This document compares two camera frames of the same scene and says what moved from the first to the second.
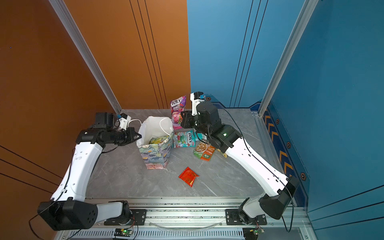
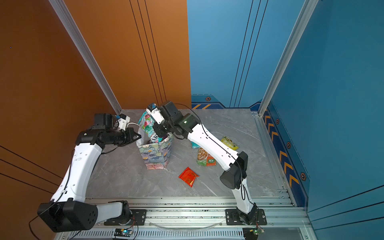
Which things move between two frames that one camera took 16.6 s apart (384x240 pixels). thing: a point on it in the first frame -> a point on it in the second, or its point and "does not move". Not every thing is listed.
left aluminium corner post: [72, 29] does not move
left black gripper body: [123, 138] does not move
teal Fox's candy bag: [183, 137] -> [145, 122]
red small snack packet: [188, 176] does not move
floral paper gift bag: [154, 140] does not move
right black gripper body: [195, 122] -> [165, 127]
